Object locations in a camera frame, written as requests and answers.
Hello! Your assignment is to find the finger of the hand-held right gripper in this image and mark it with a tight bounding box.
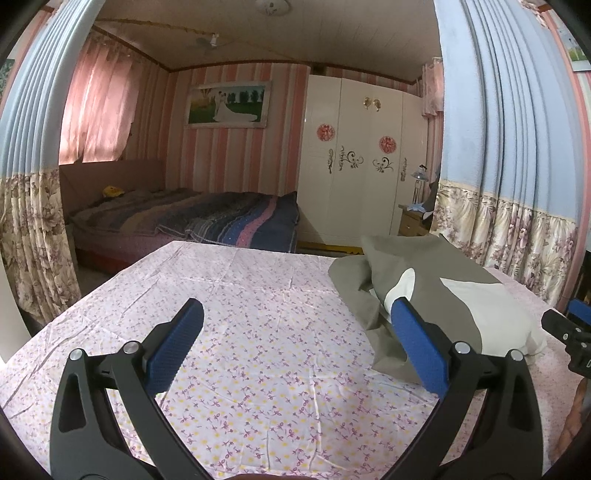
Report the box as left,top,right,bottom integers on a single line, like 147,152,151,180
541,308,591,344
569,298,591,325

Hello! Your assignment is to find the olive jacket with white lining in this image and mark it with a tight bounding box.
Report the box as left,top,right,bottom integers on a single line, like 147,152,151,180
328,233,548,386

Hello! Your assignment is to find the pink window curtain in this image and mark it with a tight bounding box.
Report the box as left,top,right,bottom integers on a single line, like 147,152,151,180
60,39,139,164

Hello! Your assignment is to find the wide blue floral curtain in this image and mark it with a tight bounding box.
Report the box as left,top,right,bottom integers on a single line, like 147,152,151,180
434,0,585,308

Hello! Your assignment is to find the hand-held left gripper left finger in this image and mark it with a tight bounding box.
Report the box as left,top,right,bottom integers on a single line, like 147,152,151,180
48,298,211,480

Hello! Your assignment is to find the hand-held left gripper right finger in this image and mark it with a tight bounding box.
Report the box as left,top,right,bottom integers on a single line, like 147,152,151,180
390,296,542,480

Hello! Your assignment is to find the small table lamp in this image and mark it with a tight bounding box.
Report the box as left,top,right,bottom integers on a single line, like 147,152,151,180
412,165,428,206

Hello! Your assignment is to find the ceiling fan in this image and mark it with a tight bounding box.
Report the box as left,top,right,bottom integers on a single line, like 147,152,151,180
194,32,234,49

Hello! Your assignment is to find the framed wall picture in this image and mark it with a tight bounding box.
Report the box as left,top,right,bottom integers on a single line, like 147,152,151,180
185,80,273,127

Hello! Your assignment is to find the black television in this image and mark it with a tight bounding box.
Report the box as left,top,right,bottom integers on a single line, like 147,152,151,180
575,249,591,305

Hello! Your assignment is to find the striped blue pink blanket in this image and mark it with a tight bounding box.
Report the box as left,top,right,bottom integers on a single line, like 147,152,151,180
69,188,300,254

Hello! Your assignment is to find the narrow blue floral curtain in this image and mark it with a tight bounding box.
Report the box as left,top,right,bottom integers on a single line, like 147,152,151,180
0,0,105,326

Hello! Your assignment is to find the wooden nightstand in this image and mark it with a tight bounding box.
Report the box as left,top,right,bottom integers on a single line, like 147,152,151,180
398,205,437,237

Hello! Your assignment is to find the person's right hand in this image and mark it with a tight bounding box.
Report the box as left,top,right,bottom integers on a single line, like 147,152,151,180
556,374,591,457

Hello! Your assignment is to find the short pink curtain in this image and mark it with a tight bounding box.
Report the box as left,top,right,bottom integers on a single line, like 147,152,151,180
421,62,445,118

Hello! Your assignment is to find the bed with brown headboard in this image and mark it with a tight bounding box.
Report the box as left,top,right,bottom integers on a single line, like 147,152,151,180
60,158,300,268

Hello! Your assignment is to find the white wardrobe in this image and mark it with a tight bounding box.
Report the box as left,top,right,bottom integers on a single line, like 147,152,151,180
297,74,432,245

